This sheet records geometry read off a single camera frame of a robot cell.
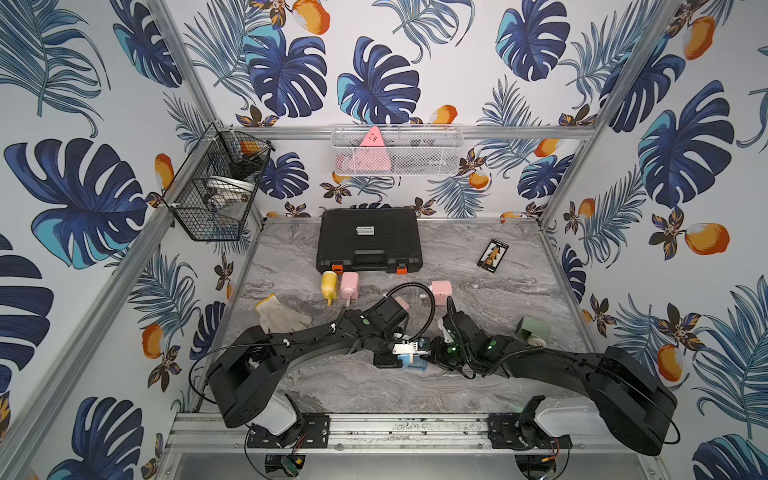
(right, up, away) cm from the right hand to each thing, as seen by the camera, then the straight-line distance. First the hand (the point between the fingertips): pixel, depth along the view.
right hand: (422, 356), depth 84 cm
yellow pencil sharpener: (-28, +18, +10) cm, 35 cm away
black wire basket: (-59, +45, -1) cm, 74 cm away
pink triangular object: (-15, +59, +6) cm, 61 cm away
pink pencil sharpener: (+7, +18, +11) cm, 22 cm away
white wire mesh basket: (-9, +61, +9) cm, 62 cm away
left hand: (-6, +3, -1) cm, 7 cm away
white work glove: (-45, +9, +11) cm, 47 cm away
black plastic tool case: (-16, +34, +25) cm, 45 cm away
